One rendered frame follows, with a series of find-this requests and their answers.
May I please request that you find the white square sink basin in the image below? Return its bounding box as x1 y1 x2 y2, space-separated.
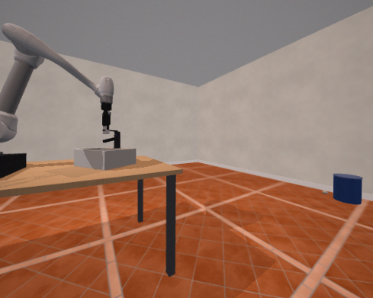
74 147 137 170

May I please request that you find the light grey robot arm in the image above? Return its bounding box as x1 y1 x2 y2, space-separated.
0 24 114 143

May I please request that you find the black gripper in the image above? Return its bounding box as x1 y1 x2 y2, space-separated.
101 103 111 134

